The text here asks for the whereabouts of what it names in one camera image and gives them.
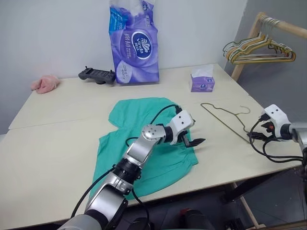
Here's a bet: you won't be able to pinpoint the dark rounded shape red mark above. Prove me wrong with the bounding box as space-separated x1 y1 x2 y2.
179 208 214 230

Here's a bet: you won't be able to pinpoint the wooden trestle leg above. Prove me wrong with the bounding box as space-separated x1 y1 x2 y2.
230 182 307 230

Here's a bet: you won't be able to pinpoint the green shorts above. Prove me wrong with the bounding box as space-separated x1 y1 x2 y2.
92 96 200 201

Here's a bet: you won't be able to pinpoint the black handheld controller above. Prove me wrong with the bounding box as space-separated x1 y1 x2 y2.
78 66 116 85

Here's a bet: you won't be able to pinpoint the purple toilet paper pack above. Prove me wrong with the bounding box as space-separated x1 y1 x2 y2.
109 0 161 84

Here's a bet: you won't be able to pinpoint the black metal bar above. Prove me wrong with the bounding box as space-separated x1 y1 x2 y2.
220 167 307 204

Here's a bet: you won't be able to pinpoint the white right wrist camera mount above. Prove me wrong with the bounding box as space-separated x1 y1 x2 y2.
261 104 290 142

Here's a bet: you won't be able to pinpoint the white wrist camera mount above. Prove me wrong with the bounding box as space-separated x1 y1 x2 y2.
261 104 290 142
167 109 195 138

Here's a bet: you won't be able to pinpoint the purple tissue box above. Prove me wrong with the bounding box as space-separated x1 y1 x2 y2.
188 64 215 93

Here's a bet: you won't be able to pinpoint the olive wire hanger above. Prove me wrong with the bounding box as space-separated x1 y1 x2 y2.
200 102 251 144

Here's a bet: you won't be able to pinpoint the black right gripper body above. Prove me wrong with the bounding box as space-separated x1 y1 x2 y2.
261 121 276 138

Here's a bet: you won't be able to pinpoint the wooden clothes rack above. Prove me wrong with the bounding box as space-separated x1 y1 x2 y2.
230 11 307 81

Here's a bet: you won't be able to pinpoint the pink cloth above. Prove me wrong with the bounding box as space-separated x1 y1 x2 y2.
30 74 61 94

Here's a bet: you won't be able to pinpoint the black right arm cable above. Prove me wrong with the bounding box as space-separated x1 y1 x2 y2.
247 114 305 164

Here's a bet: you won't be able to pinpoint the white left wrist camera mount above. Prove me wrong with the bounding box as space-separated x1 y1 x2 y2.
167 109 195 138

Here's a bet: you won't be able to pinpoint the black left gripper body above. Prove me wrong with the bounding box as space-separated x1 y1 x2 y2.
171 130 193 148

